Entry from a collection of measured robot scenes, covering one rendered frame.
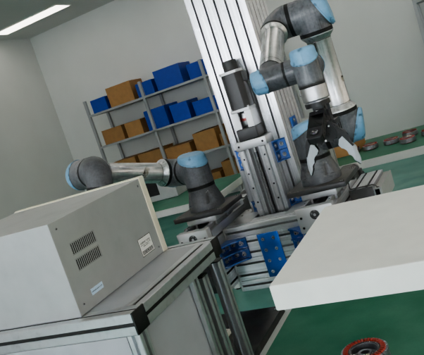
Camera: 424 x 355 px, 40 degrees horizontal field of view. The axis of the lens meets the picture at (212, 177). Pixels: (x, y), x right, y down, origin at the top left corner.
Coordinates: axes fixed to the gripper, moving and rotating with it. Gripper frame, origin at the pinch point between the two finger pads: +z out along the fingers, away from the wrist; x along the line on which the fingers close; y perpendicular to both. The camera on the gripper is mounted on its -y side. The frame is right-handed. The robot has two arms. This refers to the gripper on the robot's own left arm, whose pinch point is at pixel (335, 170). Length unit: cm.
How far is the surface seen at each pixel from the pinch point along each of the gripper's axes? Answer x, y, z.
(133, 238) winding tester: 39, -46, -4
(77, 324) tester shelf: 38, -75, 4
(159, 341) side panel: 26, -67, 13
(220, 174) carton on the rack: 325, 578, 77
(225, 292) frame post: 28.2, -31.7, 18.4
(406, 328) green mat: -10.8, -18.7, 40.1
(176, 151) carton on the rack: 379, 576, 28
